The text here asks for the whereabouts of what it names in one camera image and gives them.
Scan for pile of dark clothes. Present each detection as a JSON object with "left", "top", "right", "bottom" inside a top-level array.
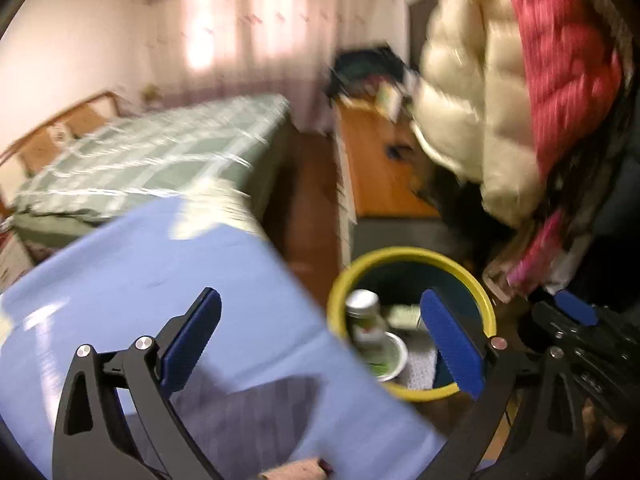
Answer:
[{"left": 327, "top": 47, "right": 416, "bottom": 101}]

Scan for pink hanging cloth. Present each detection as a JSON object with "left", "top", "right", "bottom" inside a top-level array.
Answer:
[{"left": 507, "top": 210, "right": 566, "bottom": 286}]

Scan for wooden bed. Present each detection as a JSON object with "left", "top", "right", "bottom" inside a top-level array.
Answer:
[{"left": 0, "top": 91, "right": 293, "bottom": 261}]

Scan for small box on desk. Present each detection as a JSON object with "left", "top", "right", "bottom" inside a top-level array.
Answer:
[{"left": 375, "top": 82, "right": 406, "bottom": 121}]

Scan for blue blanket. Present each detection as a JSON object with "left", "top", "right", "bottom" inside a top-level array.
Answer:
[{"left": 0, "top": 195, "right": 451, "bottom": 480}]

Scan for green and white bottle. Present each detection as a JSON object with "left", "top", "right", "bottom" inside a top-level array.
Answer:
[{"left": 345, "top": 289, "right": 393, "bottom": 356}]

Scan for white floral box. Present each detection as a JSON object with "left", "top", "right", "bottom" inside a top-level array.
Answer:
[{"left": 387, "top": 305, "right": 423, "bottom": 328}]

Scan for beige cloth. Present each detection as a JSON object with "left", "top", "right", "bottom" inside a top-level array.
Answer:
[{"left": 482, "top": 240, "right": 531, "bottom": 303}]

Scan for green checked duvet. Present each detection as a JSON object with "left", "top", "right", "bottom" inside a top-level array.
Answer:
[{"left": 12, "top": 95, "right": 291, "bottom": 221}]

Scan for pink and white curtain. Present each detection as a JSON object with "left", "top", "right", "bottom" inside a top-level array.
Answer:
[{"left": 140, "top": 0, "right": 416, "bottom": 133}]

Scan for red puffer jacket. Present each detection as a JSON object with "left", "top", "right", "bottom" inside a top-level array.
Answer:
[{"left": 502, "top": 0, "right": 626, "bottom": 181}]

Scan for dark grey seat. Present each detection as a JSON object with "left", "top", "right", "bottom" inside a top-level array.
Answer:
[{"left": 352, "top": 216, "right": 451, "bottom": 261}]

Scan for cream puffer jacket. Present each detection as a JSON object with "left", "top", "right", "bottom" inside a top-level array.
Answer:
[{"left": 410, "top": 0, "right": 548, "bottom": 231}]

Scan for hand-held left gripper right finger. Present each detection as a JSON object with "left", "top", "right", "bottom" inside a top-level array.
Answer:
[{"left": 420, "top": 287, "right": 588, "bottom": 480}]

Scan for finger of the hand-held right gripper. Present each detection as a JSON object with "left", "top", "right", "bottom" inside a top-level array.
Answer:
[{"left": 530, "top": 290, "right": 601, "bottom": 343}]

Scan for white bubble wrap packet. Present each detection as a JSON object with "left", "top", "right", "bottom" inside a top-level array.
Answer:
[{"left": 400, "top": 345, "right": 438, "bottom": 391}]

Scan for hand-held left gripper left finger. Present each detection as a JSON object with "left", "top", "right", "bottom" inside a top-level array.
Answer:
[{"left": 52, "top": 287, "right": 223, "bottom": 480}]

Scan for wooden desk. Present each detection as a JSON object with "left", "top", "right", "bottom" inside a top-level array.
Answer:
[{"left": 334, "top": 95, "right": 441, "bottom": 266}]

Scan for yellow rimmed trash bin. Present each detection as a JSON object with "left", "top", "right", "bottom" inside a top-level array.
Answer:
[{"left": 326, "top": 246, "right": 497, "bottom": 403}]

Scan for white dotted paper cup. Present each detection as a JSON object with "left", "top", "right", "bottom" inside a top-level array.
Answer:
[{"left": 367, "top": 332, "right": 408, "bottom": 378}]

